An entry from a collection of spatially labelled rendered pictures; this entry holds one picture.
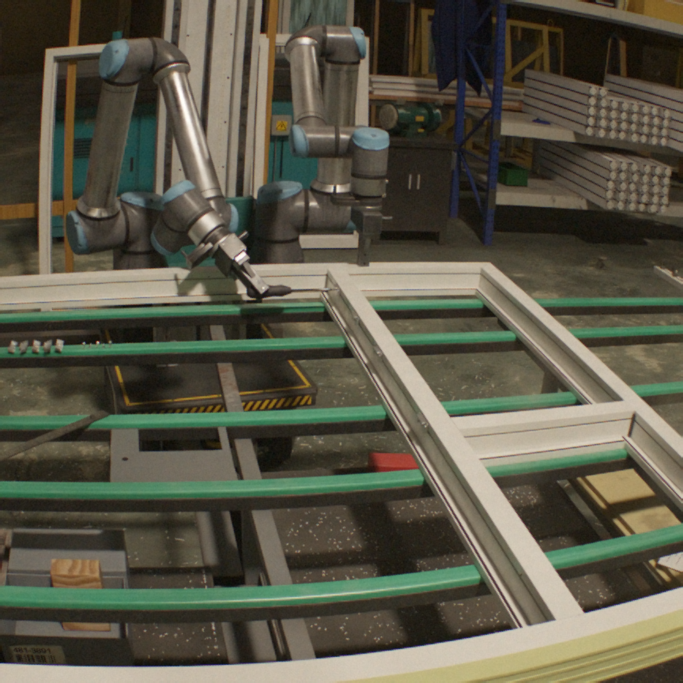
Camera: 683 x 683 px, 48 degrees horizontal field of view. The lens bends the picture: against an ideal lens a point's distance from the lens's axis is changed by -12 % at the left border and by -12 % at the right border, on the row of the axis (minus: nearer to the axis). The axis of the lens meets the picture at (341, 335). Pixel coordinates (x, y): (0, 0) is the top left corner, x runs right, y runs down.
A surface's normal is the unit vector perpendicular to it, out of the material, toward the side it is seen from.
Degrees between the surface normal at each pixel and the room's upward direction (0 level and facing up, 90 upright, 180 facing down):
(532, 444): 90
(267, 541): 0
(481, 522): 90
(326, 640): 0
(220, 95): 90
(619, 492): 0
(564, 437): 90
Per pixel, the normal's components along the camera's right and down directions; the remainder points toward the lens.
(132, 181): 0.22, 0.38
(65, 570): 0.06, -0.92
